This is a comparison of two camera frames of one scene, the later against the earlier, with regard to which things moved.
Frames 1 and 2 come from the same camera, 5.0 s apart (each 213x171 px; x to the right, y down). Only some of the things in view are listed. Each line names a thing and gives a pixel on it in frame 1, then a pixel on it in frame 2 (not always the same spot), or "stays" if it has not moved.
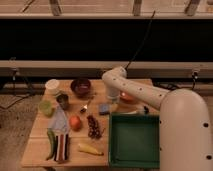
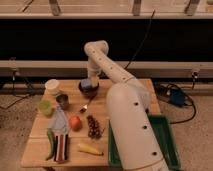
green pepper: x=52 y=140 stays
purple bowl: x=81 y=87 → x=88 y=91
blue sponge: x=104 y=109 → x=86 y=82
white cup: x=52 y=86 stays
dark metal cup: x=63 y=100 stays
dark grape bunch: x=94 y=130 stays
